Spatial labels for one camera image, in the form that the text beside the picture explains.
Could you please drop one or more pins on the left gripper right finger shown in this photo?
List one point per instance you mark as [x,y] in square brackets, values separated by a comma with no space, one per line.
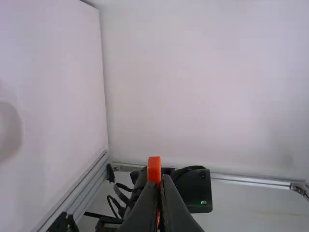
[176,210]

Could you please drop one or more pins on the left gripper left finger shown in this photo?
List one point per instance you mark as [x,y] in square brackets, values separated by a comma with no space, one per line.
[144,207]

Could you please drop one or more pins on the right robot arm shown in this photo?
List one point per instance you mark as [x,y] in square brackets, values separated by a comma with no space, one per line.
[193,188]

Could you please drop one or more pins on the silver rails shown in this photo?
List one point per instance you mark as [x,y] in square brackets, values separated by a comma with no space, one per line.
[94,178]

